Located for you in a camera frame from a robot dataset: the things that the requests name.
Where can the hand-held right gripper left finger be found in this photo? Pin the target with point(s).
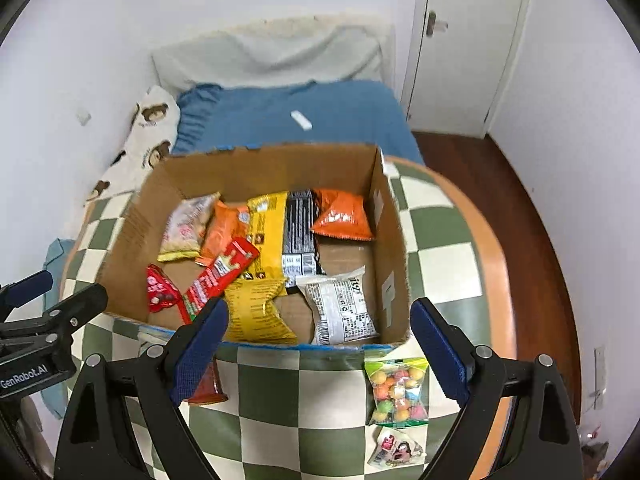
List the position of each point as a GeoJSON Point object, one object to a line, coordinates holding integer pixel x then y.
{"type": "Point", "coordinates": [200, 350]}

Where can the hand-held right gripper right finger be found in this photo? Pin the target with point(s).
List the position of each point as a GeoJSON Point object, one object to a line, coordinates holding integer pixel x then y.
{"type": "Point", "coordinates": [440, 347]}

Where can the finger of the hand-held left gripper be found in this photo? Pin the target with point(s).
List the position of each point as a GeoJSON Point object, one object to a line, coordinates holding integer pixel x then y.
{"type": "Point", "coordinates": [27, 287]}
{"type": "Point", "coordinates": [80, 302]}

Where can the yellow puffed snack packet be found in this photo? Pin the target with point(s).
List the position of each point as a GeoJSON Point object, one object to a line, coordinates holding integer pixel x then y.
{"type": "Point", "coordinates": [257, 315]}

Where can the small red snack packet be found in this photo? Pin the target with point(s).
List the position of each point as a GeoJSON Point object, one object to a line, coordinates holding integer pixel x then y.
{"type": "Point", "coordinates": [160, 292]}

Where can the red green snack packet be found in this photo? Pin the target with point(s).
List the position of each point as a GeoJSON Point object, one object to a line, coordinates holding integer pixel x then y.
{"type": "Point", "coordinates": [220, 272]}

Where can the white black label snack packet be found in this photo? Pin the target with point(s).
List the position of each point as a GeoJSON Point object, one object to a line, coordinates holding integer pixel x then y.
{"type": "Point", "coordinates": [337, 307]}

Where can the pale yellow edged snack packet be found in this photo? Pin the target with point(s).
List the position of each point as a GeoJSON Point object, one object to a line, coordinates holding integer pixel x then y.
{"type": "Point", "coordinates": [185, 230]}

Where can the small orange snack packet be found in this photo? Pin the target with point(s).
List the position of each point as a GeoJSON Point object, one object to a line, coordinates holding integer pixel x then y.
{"type": "Point", "coordinates": [225, 227]}

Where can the cardboard box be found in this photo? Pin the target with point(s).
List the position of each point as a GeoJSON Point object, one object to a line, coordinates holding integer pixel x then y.
{"type": "Point", "coordinates": [345, 265]}

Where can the long yellow black snack packet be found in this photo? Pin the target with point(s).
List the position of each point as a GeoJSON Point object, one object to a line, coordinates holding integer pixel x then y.
{"type": "Point", "coordinates": [267, 240]}

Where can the large orange puffed snack packet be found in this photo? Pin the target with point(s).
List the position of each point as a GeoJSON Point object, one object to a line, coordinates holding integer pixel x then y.
{"type": "Point", "coordinates": [342, 217]}

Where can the dark red snack packet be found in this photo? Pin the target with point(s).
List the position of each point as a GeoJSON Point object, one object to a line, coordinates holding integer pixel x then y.
{"type": "Point", "coordinates": [210, 387]}

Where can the colourful candy ball bag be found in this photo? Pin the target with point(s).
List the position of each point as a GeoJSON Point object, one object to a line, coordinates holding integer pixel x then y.
{"type": "Point", "coordinates": [397, 390]}

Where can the small clear picture snack packet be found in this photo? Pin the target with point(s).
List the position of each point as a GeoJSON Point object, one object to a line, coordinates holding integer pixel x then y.
{"type": "Point", "coordinates": [395, 447]}

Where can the green white checkered mat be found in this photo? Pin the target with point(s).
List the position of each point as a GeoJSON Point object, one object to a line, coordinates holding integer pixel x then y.
{"type": "Point", "coordinates": [310, 410]}

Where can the white power strip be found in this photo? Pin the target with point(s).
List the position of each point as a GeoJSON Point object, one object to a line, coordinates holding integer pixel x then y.
{"type": "Point", "coordinates": [599, 375]}

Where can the bear print pillow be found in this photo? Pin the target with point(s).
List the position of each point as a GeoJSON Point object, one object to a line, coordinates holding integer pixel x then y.
{"type": "Point", "coordinates": [150, 130]}

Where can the small white flat object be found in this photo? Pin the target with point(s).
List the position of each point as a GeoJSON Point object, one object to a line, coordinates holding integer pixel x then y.
{"type": "Point", "coordinates": [301, 120]}

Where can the blue bed sheet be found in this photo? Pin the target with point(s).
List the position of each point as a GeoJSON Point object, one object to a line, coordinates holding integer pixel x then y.
{"type": "Point", "coordinates": [340, 110]}

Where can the grey pillow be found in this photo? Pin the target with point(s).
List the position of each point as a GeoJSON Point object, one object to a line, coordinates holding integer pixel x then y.
{"type": "Point", "coordinates": [270, 57]}

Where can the white door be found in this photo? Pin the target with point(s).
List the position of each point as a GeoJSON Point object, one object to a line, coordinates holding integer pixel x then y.
{"type": "Point", "coordinates": [470, 45]}

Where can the cream headboard cover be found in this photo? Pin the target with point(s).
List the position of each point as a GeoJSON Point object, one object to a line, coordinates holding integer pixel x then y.
{"type": "Point", "coordinates": [320, 20]}

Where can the white wall socket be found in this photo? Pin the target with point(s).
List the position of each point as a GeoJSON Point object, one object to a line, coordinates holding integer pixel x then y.
{"type": "Point", "coordinates": [83, 118]}

